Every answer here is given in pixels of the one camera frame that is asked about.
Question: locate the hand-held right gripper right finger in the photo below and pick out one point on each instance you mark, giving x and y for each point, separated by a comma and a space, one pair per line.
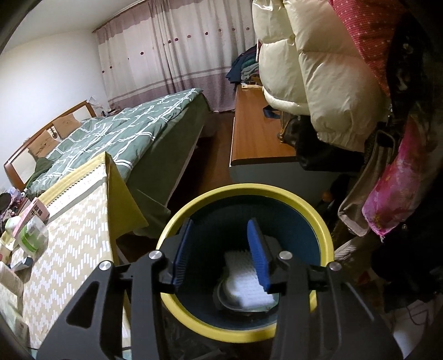
258, 252

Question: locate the pink floral bag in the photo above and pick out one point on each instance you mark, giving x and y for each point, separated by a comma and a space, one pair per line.
391, 194

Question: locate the bed with wooden headboard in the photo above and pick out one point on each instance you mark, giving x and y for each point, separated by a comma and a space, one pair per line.
162, 162

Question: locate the clear bottle with green label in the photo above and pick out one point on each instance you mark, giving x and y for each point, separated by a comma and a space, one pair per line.
33, 235

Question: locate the pile of folded clothes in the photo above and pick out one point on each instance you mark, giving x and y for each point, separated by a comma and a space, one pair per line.
244, 65

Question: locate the pink and white curtain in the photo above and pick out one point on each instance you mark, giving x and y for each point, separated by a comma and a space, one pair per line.
173, 55

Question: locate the wooden bedside table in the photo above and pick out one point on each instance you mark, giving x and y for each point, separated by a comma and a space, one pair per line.
110, 111

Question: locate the dark green cloth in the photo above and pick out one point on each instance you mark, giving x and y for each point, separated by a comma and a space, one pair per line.
39, 169

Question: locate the cream puffer jacket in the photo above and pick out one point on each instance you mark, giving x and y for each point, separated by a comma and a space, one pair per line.
328, 86

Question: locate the beige bag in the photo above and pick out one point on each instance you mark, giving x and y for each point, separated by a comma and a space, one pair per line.
360, 194

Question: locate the black bag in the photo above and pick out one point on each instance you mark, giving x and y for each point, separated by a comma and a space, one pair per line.
311, 149

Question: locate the floral clothes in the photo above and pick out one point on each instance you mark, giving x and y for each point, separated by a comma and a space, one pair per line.
8, 204

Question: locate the patterned tablecloth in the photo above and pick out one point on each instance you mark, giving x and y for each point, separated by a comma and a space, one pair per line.
76, 225

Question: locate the green checked duvet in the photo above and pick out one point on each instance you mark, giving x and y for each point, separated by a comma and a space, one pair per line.
121, 135

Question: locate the wooden top cabinet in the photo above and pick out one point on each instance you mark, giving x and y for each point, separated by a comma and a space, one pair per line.
256, 138

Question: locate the red dotted puffer jacket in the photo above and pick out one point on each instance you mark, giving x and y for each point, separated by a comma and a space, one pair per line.
367, 34

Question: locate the pink cardboard box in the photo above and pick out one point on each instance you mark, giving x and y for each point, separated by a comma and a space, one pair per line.
34, 211

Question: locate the yellow-rimmed dark trash bin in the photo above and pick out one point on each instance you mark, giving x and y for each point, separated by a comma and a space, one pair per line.
322, 228

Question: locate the green and white tube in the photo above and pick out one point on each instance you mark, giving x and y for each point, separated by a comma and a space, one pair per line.
12, 226

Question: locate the brown pillow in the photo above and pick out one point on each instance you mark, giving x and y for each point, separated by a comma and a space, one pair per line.
41, 149
67, 126

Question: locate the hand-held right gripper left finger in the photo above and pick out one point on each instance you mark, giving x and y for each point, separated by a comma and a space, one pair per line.
183, 252

